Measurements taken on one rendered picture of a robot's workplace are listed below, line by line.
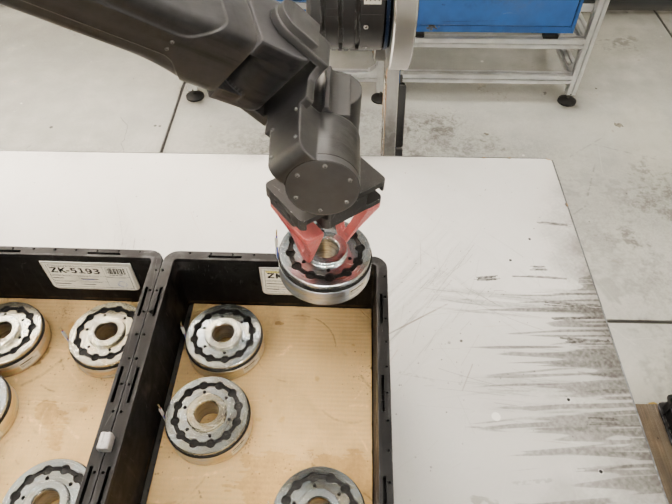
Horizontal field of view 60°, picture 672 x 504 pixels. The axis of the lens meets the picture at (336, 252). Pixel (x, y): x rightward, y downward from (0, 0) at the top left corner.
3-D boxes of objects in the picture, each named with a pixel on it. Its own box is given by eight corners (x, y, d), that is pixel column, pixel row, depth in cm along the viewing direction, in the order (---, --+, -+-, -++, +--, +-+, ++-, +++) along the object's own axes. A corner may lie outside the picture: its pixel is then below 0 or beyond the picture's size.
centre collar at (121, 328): (91, 319, 79) (90, 316, 79) (128, 316, 80) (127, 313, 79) (85, 350, 76) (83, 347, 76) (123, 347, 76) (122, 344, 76)
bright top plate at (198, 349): (196, 303, 82) (195, 301, 81) (267, 308, 81) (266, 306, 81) (177, 367, 75) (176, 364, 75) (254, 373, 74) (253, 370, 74)
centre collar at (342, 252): (307, 231, 65) (307, 228, 65) (350, 237, 65) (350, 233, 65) (299, 264, 62) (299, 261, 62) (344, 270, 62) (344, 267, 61)
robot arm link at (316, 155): (283, -11, 44) (217, 61, 49) (267, 73, 36) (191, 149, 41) (389, 87, 50) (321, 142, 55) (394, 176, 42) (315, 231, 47)
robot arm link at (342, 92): (362, 60, 49) (296, 57, 49) (363, 108, 45) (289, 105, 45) (358, 126, 55) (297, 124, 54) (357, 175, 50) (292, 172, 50)
